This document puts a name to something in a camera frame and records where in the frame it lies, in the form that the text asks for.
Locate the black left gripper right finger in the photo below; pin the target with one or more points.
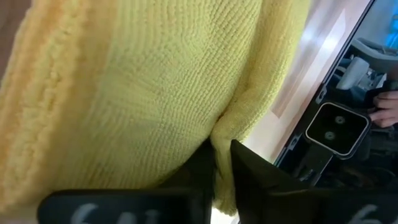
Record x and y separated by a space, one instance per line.
264 193

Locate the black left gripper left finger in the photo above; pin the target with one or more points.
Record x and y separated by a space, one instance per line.
186 193

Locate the yellow microfiber towel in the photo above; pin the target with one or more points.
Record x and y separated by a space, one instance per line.
140 93

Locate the person's hand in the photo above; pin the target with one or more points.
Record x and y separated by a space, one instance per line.
385 105

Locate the black table-level camera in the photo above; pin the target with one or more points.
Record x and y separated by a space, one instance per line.
339 130

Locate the black metal table frame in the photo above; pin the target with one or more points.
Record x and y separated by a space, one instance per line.
329 77

